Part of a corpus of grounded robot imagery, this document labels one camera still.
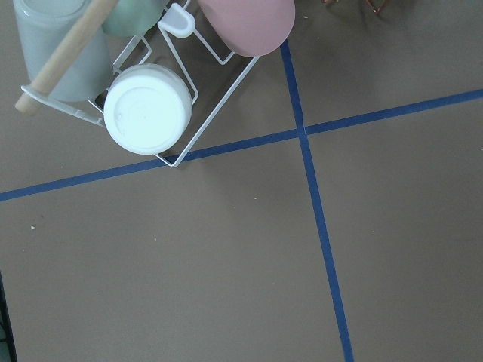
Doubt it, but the wooden rack handle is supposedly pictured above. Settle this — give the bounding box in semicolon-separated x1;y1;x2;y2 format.
14;1;118;115

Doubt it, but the light grey cup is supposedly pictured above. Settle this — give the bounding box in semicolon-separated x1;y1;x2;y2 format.
12;0;114;103

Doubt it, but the mint green cup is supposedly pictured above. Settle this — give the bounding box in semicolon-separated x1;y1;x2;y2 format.
102;0;168;37

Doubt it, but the pink cup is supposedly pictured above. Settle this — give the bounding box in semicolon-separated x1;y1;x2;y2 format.
198;0;296;57

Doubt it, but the white cup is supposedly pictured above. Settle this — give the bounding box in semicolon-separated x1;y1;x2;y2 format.
103;63;192;155

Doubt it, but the white wire cup rack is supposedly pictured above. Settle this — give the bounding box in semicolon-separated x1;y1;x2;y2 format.
42;3;258;167

